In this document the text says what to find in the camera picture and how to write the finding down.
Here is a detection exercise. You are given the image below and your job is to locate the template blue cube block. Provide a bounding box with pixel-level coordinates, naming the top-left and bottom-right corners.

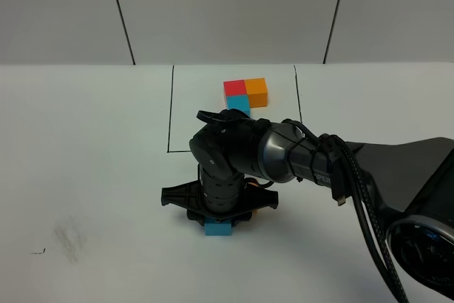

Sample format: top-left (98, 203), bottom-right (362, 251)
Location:
top-left (226, 95), bottom-right (250, 116)

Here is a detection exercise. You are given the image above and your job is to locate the template red cube block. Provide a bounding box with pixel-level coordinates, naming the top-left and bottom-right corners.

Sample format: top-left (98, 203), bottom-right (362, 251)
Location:
top-left (223, 79), bottom-right (247, 97)

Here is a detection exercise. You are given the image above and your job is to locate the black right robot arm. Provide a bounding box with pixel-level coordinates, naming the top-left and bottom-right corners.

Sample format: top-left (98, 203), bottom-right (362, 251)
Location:
top-left (161, 109), bottom-right (453, 302)

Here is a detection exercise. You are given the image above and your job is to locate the black right camera cable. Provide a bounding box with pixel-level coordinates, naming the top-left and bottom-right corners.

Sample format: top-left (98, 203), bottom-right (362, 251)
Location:
top-left (294, 120), bottom-right (411, 303)

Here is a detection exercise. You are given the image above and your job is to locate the template orange cube block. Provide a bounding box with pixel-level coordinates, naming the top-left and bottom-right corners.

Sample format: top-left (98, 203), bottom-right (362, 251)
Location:
top-left (245, 78), bottom-right (268, 108)

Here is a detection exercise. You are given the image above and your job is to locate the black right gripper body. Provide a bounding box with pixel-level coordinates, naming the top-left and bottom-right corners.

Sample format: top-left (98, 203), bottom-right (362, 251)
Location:
top-left (161, 167), bottom-right (279, 221)

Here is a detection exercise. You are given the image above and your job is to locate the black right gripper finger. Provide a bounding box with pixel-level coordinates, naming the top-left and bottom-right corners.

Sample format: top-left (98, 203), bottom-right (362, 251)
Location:
top-left (231, 213), bottom-right (251, 227)
top-left (187, 210), bottom-right (205, 226)

